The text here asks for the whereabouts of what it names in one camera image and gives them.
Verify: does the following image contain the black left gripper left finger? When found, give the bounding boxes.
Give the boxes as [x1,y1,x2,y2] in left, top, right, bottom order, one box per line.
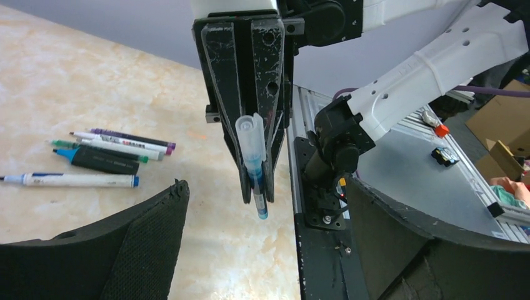
[1,180,190,299]

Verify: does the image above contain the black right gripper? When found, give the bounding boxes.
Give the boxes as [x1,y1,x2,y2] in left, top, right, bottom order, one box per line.
[192,12,304,204]

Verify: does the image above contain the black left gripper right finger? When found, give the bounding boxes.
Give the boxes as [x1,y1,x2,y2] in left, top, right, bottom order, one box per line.
[346,176,529,299]

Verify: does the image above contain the blue capped pen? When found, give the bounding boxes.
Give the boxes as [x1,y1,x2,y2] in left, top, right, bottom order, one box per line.
[235,112,268,220]

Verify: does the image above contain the white pen blue cap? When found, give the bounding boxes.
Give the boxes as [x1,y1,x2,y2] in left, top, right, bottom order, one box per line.
[1,173,139,188]

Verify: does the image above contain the black blue highlighter marker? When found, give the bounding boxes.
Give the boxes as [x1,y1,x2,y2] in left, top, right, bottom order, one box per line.
[52,147,139,175]

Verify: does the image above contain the purple white pen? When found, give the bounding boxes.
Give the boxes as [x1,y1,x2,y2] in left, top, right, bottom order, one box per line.
[69,131,174,156]

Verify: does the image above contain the dark blue pen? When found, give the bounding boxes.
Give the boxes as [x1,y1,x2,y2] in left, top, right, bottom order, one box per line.
[89,128,176,150]

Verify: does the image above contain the green transparent pen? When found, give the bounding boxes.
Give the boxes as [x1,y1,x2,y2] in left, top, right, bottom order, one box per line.
[47,139,149,163]

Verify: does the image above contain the white grey marker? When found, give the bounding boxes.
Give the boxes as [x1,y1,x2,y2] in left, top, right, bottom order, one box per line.
[77,138,164,161]

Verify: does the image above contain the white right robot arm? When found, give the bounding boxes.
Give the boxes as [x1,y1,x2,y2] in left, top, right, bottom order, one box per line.
[192,1,529,219]

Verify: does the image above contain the small black yellow object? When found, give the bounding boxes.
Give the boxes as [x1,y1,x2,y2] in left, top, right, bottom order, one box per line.
[431,147,460,168]

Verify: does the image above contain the small orange white object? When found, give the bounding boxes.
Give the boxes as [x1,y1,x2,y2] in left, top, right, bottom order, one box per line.
[421,110,450,138]

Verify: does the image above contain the cardboard box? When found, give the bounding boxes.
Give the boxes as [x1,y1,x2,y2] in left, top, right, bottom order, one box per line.
[466,95,529,184]

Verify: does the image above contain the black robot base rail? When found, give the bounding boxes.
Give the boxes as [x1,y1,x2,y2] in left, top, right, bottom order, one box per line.
[289,137,369,299]

